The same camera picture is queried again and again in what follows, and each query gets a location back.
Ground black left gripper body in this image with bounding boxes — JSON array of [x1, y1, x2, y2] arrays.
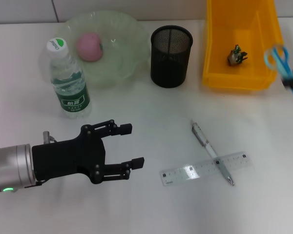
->
[[31, 123, 107, 184]]

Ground blue scissors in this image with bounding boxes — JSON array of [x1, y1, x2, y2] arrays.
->
[[263, 43, 293, 109]]

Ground clear green-label water bottle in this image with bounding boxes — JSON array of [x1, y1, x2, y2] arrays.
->
[[46, 37, 92, 120]]

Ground pink peach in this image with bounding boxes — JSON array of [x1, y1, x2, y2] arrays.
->
[[75, 32, 104, 62]]

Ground transparent plastic ruler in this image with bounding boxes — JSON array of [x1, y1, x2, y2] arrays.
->
[[159, 151, 252, 187]]

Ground green glass fruit plate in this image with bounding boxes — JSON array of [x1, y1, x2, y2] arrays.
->
[[40, 9, 151, 90]]

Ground silver white pen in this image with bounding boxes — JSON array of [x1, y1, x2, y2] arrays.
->
[[190, 119, 235, 187]]

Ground black mesh pen holder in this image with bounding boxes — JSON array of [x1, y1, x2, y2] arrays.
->
[[150, 25, 194, 89]]

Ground yellow plastic bin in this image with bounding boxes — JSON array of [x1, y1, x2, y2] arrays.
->
[[202, 0, 285, 92]]

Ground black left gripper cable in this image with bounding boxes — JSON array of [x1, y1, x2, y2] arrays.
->
[[23, 178, 47, 189]]

